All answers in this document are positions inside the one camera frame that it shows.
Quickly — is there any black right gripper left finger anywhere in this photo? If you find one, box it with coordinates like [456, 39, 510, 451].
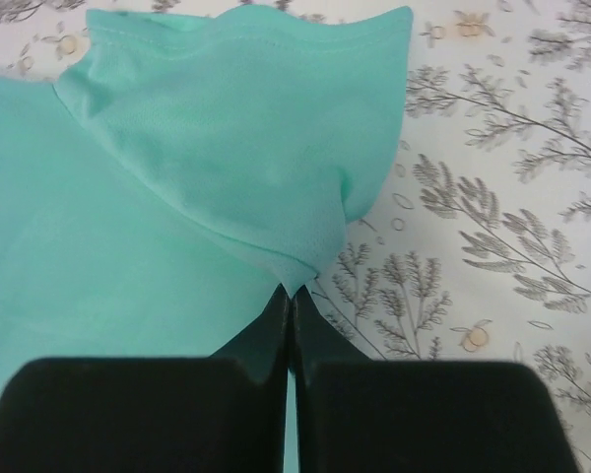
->
[0, 288, 290, 472]

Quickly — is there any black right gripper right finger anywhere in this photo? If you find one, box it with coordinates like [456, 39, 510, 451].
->
[290, 290, 577, 473]

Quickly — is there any teal green t-shirt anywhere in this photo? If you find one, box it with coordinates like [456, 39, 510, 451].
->
[0, 5, 415, 473]

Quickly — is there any floral patterned table mat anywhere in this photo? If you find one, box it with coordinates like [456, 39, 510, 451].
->
[0, 1, 591, 472]

